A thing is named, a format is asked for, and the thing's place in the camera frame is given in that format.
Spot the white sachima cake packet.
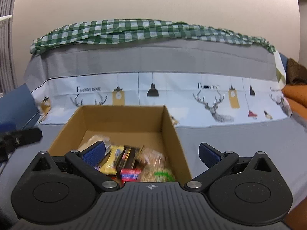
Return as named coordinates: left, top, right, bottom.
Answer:
left=78, top=134, right=111, bottom=153

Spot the yellow candy bar wrapper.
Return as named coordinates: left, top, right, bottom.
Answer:
left=96, top=145, right=124, bottom=176

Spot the dark chocolate bar wrapper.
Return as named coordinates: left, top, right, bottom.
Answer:
left=116, top=146, right=140, bottom=172

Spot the red snack packet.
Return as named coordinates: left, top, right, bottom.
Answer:
left=120, top=169, right=142, bottom=183

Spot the clear bag of cookies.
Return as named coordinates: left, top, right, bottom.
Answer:
left=136, top=148, right=167, bottom=173

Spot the round seed cake green label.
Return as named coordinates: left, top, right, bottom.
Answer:
left=140, top=166, right=175, bottom=182

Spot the grey deer print sofa cover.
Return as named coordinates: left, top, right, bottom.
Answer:
left=0, top=38, right=307, bottom=221

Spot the brown cardboard box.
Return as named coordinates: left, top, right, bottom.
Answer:
left=48, top=105, right=192, bottom=185

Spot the orange cushion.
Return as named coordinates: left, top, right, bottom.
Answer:
left=282, top=85, right=307, bottom=119

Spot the green checkered cloth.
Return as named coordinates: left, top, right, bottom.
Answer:
left=30, top=19, right=276, bottom=55

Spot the grey curtain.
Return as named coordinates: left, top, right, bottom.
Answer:
left=1, top=0, right=18, bottom=94

